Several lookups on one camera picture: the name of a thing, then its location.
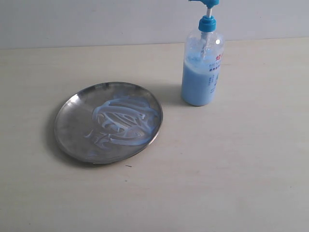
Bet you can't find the blue soap smear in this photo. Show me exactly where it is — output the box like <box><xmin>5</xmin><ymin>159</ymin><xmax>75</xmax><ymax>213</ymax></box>
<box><xmin>84</xmin><ymin>96</ymin><xmax>160</xmax><ymax>150</ymax></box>

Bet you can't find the round stainless steel plate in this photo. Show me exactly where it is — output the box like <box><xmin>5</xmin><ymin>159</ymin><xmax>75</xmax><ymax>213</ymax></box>
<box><xmin>54</xmin><ymin>82</ymin><xmax>163</xmax><ymax>165</ymax></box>

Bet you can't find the blue pump lotion bottle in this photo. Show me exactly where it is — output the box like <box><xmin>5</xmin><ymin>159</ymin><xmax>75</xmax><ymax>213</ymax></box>
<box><xmin>181</xmin><ymin>0</ymin><xmax>224</xmax><ymax>106</ymax></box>

